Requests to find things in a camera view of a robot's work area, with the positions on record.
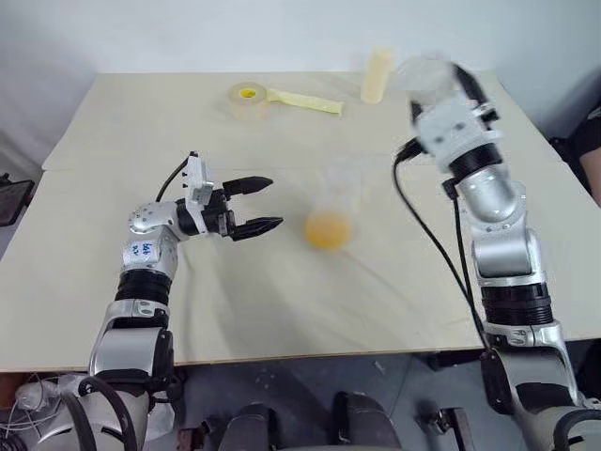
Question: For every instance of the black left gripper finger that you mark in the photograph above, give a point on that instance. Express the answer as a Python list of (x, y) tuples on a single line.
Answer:
[(256, 227), (249, 184)]

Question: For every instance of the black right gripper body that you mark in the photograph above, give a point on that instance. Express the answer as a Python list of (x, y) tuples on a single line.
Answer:
[(486, 113)]

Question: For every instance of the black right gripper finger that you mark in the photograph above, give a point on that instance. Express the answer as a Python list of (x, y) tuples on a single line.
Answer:
[(469, 84), (417, 112)]

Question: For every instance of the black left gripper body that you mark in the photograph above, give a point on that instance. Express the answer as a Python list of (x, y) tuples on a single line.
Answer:
[(218, 213)]

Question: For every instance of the clear plastic cup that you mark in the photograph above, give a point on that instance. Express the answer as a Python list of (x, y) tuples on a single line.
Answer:
[(422, 75)]

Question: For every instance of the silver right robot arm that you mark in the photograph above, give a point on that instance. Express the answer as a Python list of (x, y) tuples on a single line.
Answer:
[(507, 235)]

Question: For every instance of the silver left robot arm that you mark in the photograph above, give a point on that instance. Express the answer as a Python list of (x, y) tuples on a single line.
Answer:
[(141, 272)]

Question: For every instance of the narrow tall plastic bottle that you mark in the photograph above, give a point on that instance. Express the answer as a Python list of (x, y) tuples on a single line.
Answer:
[(375, 75)]

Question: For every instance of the clear cup with orange juice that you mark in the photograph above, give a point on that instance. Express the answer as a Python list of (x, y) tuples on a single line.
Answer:
[(328, 230)]

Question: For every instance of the translucent tape roll yellow core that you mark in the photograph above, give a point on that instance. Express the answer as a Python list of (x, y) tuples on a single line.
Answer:
[(246, 101)]

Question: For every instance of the person in dark clothing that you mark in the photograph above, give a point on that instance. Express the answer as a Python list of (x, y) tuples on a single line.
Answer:
[(584, 136)]

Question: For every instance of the pale yellow tape strip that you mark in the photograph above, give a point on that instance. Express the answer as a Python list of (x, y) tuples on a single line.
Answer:
[(310, 102)]

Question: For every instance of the black object beside table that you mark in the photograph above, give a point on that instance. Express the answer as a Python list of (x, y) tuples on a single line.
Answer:
[(11, 199)]

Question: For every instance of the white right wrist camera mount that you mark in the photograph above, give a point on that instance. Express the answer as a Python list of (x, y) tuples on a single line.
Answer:
[(451, 131)]

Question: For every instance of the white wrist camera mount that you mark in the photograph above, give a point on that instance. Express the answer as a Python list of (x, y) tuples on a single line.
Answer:
[(451, 131), (196, 178)]

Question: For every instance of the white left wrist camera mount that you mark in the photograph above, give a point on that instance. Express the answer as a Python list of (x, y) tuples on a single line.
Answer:
[(196, 178)]

